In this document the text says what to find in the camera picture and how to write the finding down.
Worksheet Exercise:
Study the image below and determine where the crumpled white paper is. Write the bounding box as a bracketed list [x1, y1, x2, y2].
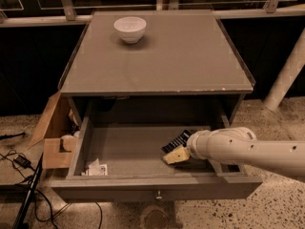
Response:
[81, 158, 108, 176]

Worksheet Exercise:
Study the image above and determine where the black cable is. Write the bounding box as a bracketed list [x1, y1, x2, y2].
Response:
[0, 149, 104, 229]

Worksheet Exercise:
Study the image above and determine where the grey cabinet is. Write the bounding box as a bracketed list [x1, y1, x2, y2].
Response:
[60, 10, 253, 126]

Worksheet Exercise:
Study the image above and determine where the grey open top drawer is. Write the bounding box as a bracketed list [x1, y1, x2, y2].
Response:
[51, 112, 263, 203]

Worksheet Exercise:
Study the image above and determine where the metal railing frame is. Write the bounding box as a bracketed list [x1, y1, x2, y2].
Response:
[0, 0, 305, 27]

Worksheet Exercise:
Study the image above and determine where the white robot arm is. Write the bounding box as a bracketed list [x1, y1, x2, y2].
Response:
[163, 127, 305, 180]

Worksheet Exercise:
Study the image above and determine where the white diagonal pillar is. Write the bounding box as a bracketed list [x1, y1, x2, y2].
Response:
[263, 29, 305, 111]

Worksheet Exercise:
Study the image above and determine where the cardboard box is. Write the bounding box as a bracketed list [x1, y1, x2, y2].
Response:
[29, 92, 77, 169]

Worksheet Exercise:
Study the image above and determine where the black tripod leg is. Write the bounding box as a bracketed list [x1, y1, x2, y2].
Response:
[12, 156, 43, 229]

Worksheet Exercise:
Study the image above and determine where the white ceramic bowl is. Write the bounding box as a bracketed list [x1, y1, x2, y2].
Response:
[113, 16, 147, 44]

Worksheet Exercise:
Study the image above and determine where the metal drawer knob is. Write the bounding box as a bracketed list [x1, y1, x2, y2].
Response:
[155, 191, 164, 201]

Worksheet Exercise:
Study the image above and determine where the black power adapter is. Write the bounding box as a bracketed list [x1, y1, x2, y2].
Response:
[13, 156, 31, 168]

